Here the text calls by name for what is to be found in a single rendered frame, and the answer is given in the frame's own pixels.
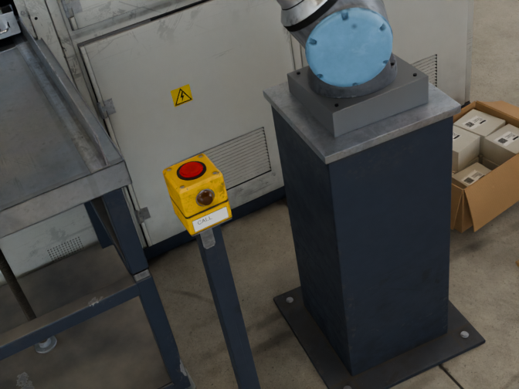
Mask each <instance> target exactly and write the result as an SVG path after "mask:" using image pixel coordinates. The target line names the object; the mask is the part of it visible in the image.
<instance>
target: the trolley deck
mask: <svg viewBox="0 0 519 389"><path fill-rule="evenodd" d="M36 42H37V44H38V45H39V47H40V49H41V50H42V51H43V53H44V54H45V56H46V58H47V59H48V60H49V62H50V64H51V65H52V67H53V68H54V70H55V71H56V73H57V74H58V76H59V78H60V79H61V80H62V81H63V84H64V85H65V87H66V88H67V89H68V91H69V92H70V94H71V96H72V97H73V99H74V100H75V101H76V103H77V105H78V106H79V108H80V109H81V111H82V112H83V114H84V116H85V117H86V118H87V120H88V121H89V123H90V125H91V126H92V128H93V129H94V131H95V132H96V134H97V136H98V137H99V140H100V143H101V146H102V148H103V152H104V154H105V155H106V157H107V159H108V161H109V162H110V163H111V166H109V167H106V168H104V169H101V170H99V171H96V172H93V173H92V174H91V173H90V171H89V169H88V167H87V166H86V164H85V162H84V161H83V159H82V157H81V156H80V153H79V152H78V150H77V149H76V147H75V145H74V143H73V142H72V140H71V139H70V136H69V135H68V133H67V132H66V130H65V128H64V126H63V125H62V123H61V122H60V120H59V118H58V116H57V115H56V113H55V111H54V109H53V108H52V106H51V104H50V103H49V101H48V100H47V98H46V95H45V94H44V92H43V91H42V89H41V87H40V85H39V84H38V82H37V81H36V78H35V77H34V76H33V74H32V72H31V70H30V68H29V67H28V65H27V63H26V62H25V60H24V59H23V57H22V55H21V53H20V51H19V50H18V48H14V49H10V50H8V51H5V52H1V53H0V238H4V237H5V236H7V235H11V234H13V233H15V232H18V231H20V230H22V229H24V228H28V227H29V226H31V225H34V224H36V223H39V222H42V221H44V220H46V219H48V218H51V217H53V216H55V215H58V214H60V213H63V212H65V211H68V210H70V209H72V208H75V207H77V206H79V205H82V204H84V203H87V202H88V201H92V200H93V199H95V198H99V197H101V196H103V195H106V194H108V193H110V192H112V191H116V190H117V189H119V188H122V187H124V186H127V185H129V184H132V180H131V176H130V174H129V171H128V169H127V165H126V162H125V160H124V157H123V156H122V154H121V153H120V151H119V150H118V149H117V147H116V145H115V144H114V142H113V141H112V140H111V139H110V137H109V135H108V134H107V132H106V131H105V129H104V128H103V127H102V125H101V124H100V122H99V120H98V119H97V118H96V116H95V115H94V113H93V111H92V110H91V109H90V108H89V106H88V105H87V103H86V101H85V100H84V98H83V97H82V96H81V94H80V93H79V91H78V90H77V88H76V87H75V86H74V84H73V82H72V81H71V79H70V78H69V77H68V76H67V74H66V72H65V71H64V69H63V68H62V67H61V65H60V64H59V62H58V61H57V59H56V57H55V56H54V55H53V53H52V52H51V50H50V49H49V47H48V46H47V45H46V43H45V42H44V40H43V39H42V37H41V39H40V40H37V41H36Z"/></svg>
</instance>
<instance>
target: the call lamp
mask: <svg viewBox="0 0 519 389"><path fill-rule="evenodd" d="M214 198H215V193H214V191H213V190H212V189H210V188H204V189H202V190H201V191H200V192H199V193H198V194H197V195H196V197H195V201H196V203H197V205H199V206H202V207H205V206H207V205H210V204H211V203H212V202H213V200H214Z"/></svg>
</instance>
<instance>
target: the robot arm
mask: <svg viewBox="0 0 519 389"><path fill-rule="evenodd" d="M276 1H277V2H278V3H279V4H280V6H281V20H280V21H281V23H282V25H283V26H284V27H285V28H286V29H287V30H288V31H289V32H290V34H291V35H292V36H293V37H294V38H295V39H296V40H297V41H298V42H299V43H300V44H301V45H302V46H303V47H304V48H305V55H306V59H307V63H308V65H309V67H308V71H307V78H308V83H309V86H310V88H311V89H312V90H313V91H314V92H315V93H317V94H319V95H321V96H326V97H330V98H338V99H346V98H355V97H360V96H366V95H368V94H371V93H375V92H377V91H379V90H382V89H383V88H385V87H387V86H388V85H389V84H390V83H391V82H392V81H393V80H394V79H395V78H396V76H397V62H396V59H395V57H394V55H393V53H392V41H393V34H392V28H391V26H390V24H389V21H388V16H387V12H386V9H385V4H384V1H383V0H276Z"/></svg>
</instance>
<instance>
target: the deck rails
mask: <svg viewBox="0 0 519 389"><path fill-rule="evenodd" d="M19 19H20V21H21V23H22V27H23V29H24V31H25V34H26V37H27V39H28V42H26V43H23V44H21V45H18V46H17V48H18V50H19V51H20V53H21V55H22V57H23V59H24V60H25V62H26V63H27V65H28V67H29V68H30V70H31V72H32V74H33V76H34V77H35V78H36V81H37V82H38V84H39V85H40V87H41V89H42V91H43V92H44V94H45V95H46V98H47V100H48V101H49V103H50V104H51V106H52V108H53V109H54V111H55V113H56V115H57V116H58V118H59V120H60V122H61V123H62V125H63V126H64V128H65V130H66V132H67V133H68V135H69V136H70V139H71V140H72V142H73V143H74V145H75V147H76V149H77V150H78V152H79V153H80V156H81V157H82V159H83V161H84V162H85V164H86V166H87V167H88V169H89V171H90V173H91V174H92V173H93V172H96V171H99V170H101V169H104V168H106V167H109V166H111V163H110V162H109V161H108V159H107V157H106V155H105V154H104V152H103V148H102V146H101V143H100V140H99V137H98V136H97V134H96V132H95V131H94V129H93V128H92V126H91V125H90V123H89V121H88V120H87V118H86V117H85V116H84V114H83V112H82V111H81V109H80V108H79V106H78V105H77V103H76V101H75V100H74V99H73V97H72V96H71V94H70V92H69V91H68V89H67V88H66V87H65V85H64V84H63V81H62V80H61V79H60V78H59V76H58V74H57V73H56V71H55V70H54V68H53V67H52V65H51V64H50V62H49V60H48V59H47V58H46V56H45V54H44V53H43V51H42V50H41V49H40V47H39V45H38V44H37V42H36V41H35V40H34V38H33V37H32V34H31V33H30V31H29V30H28V29H27V27H26V26H25V24H24V22H23V21H22V20H21V18H19Z"/></svg>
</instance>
